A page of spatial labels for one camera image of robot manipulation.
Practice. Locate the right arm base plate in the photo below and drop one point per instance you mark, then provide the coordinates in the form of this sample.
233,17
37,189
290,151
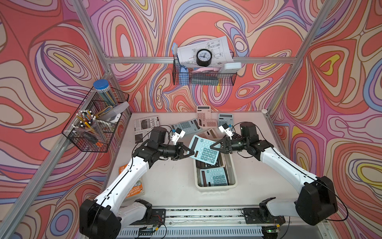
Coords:
261,216

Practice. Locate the white paper drawing sheet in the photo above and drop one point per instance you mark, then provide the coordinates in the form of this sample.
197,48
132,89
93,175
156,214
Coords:
218,46

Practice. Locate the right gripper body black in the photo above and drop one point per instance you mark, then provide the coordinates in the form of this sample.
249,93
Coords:
236,144

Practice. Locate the orange paperback book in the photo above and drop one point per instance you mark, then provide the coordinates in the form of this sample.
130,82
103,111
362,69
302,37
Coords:
134,185

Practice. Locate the light blue calculator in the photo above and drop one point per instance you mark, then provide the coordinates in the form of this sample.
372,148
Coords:
213,177
202,151
225,118
189,127

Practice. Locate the black wire basket left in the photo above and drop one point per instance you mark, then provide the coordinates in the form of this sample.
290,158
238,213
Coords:
93,102

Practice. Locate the black round clock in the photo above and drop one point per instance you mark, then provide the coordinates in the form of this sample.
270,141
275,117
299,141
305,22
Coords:
204,58

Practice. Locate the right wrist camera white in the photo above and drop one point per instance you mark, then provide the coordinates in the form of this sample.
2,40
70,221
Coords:
226,128

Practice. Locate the white rounded device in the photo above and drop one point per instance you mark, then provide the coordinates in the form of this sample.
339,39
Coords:
231,68

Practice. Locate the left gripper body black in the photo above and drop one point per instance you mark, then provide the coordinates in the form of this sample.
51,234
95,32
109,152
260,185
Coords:
173,152

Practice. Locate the white stapler in basket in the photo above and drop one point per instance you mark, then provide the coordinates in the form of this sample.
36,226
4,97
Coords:
114,114

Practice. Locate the black wire basket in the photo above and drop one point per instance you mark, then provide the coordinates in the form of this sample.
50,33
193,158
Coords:
184,76
93,102

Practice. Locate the light blue calculator front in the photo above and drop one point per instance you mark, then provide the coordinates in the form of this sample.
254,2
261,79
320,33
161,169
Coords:
213,177

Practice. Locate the clear cup of pencils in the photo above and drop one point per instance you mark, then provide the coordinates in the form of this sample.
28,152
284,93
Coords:
87,126

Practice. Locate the pink calculator behind box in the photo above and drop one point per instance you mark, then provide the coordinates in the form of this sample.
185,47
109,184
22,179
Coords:
209,134

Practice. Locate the blue lid pencil jar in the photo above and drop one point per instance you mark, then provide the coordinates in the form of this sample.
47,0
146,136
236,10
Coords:
104,91

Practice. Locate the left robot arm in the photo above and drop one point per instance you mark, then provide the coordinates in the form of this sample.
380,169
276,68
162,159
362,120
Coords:
103,217

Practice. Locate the white plastic storage box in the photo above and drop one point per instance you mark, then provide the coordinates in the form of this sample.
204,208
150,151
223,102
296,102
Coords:
230,173

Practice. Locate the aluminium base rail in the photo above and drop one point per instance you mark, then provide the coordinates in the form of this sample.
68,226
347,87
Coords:
220,222

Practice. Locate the pink calculator back tilted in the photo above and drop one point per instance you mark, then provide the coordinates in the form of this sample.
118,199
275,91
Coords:
208,123

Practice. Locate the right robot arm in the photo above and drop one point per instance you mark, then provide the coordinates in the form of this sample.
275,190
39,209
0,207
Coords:
316,199

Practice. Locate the pink calculator back top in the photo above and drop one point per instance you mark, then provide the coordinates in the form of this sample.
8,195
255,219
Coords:
203,112

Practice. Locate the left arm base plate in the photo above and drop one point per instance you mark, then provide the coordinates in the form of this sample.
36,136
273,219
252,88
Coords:
154,215

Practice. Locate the black wire basket back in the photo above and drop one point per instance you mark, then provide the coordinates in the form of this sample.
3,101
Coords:
184,76

